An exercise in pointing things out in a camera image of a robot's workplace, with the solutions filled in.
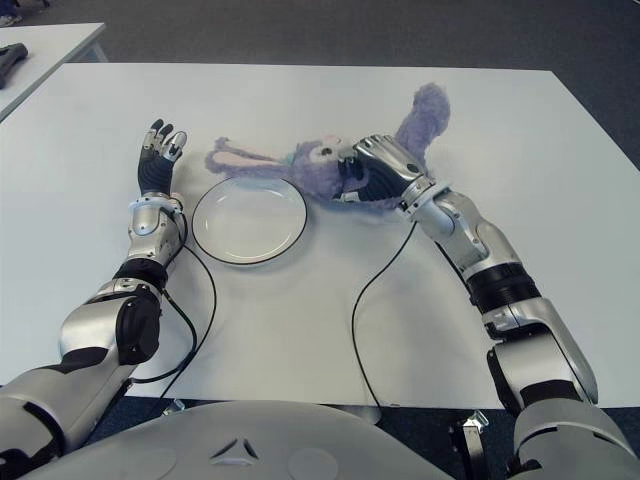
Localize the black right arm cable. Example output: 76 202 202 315
351 219 416 407

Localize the grey table leg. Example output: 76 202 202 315
349 404 382 426

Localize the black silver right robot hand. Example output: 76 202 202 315
333 133 435 204

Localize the grey robot torso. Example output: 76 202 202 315
44 399 456 480

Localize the white side table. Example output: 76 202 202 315
0 22 107 121

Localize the black handheld controller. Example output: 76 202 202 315
0 43 29 90

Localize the white plate black rim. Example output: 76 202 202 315
191 175 309 266

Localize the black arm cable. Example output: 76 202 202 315
351 219 416 407
124 244 219 401

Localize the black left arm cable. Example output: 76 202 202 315
124 244 219 401

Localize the purple plush bunny doll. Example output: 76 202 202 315
204 83 454 211

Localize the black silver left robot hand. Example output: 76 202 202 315
136 118 189 199

